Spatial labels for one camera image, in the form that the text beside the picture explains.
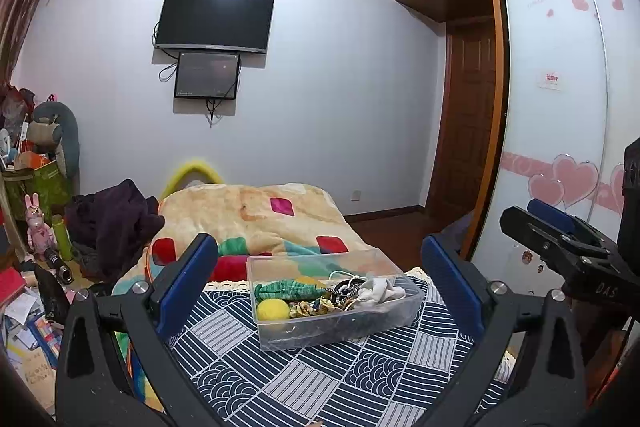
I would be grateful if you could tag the black wall television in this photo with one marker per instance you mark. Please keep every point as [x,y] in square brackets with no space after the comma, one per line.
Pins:
[215,19]

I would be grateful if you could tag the floral scrunchie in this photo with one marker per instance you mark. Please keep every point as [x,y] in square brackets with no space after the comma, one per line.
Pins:
[307,307]

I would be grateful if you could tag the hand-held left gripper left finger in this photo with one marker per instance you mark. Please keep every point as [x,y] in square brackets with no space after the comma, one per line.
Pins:
[190,274]

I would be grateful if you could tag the white wall outlet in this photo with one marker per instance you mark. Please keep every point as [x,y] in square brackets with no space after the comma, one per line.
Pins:
[356,194]

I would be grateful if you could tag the dark purple clothing pile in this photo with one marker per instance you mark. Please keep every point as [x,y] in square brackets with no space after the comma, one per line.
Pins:
[112,227]

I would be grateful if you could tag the beige patchwork blanket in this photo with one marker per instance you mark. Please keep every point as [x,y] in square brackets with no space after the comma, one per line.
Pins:
[260,217]

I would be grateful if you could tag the red door sticker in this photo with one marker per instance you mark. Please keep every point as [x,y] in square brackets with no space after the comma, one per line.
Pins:
[550,80]

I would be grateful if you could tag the brown wooden door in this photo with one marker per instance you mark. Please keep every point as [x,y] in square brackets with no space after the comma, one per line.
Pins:
[462,127]

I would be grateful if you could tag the green fabric headband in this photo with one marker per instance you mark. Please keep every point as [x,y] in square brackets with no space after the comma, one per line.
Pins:
[287,291]

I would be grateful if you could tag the clear plastic box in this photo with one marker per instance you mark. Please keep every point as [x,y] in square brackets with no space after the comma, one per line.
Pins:
[335,307]

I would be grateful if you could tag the small black monitor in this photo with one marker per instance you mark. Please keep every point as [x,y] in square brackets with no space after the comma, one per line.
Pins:
[206,75]

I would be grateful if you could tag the navy patterned bedsheet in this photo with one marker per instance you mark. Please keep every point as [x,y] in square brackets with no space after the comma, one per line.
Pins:
[325,382]

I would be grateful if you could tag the pink rabbit toy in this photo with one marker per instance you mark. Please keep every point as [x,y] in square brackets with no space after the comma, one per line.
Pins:
[40,229]

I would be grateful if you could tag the white fabric pouch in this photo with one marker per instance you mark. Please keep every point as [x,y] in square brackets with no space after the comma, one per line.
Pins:
[382,291]

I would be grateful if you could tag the pile of scattered papers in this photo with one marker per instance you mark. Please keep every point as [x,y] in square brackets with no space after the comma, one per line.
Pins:
[25,337]

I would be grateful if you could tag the grey plush toy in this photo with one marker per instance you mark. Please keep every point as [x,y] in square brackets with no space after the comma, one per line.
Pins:
[57,132]

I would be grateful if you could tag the striped brown curtain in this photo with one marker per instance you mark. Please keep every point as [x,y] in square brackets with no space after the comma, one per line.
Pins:
[22,7]

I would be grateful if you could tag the green cylinder bottle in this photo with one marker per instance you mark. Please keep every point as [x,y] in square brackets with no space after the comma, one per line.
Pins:
[62,237]

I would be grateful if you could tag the yellow curved cushion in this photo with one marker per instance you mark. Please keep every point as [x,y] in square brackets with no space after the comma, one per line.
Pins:
[192,167]

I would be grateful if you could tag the green paper bag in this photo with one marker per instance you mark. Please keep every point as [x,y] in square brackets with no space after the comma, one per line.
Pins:
[42,189]

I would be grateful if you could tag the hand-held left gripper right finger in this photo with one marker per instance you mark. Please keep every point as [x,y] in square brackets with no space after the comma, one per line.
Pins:
[450,287]

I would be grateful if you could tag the red book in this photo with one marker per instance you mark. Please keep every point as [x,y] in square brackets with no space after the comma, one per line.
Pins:
[10,287]

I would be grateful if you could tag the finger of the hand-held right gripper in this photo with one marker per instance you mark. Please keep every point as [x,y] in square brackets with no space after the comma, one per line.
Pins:
[550,210]
[535,232]

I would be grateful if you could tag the yellow felt ball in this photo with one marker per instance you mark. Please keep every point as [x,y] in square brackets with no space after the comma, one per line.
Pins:
[272,309]

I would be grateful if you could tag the black flashlight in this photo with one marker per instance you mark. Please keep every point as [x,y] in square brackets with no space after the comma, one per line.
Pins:
[59,264]

